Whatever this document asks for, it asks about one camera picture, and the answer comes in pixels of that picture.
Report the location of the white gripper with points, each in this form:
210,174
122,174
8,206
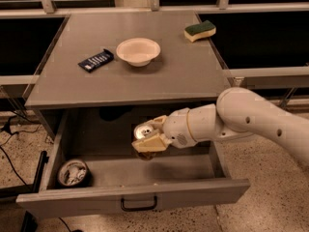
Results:
176,127

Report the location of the orange soda can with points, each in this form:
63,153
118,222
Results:
140,132

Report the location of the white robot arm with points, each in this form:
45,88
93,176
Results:
237,113

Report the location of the black drawer handle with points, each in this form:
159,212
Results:
138,205

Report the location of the grey cabinet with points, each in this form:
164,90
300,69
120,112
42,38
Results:
182,71

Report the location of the green yellow sponge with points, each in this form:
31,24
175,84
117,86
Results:
199,31

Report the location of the white bowl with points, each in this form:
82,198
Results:
138,52

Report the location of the black stand leg left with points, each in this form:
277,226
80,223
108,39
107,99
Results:
29,223

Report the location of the grey open drawer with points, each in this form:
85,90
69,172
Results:
178,178

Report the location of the metal window railing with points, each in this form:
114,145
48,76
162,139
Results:
154,4

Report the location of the dark round container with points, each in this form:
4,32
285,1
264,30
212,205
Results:
73,173

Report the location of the dark blue snack packet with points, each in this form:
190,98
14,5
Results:
92,63

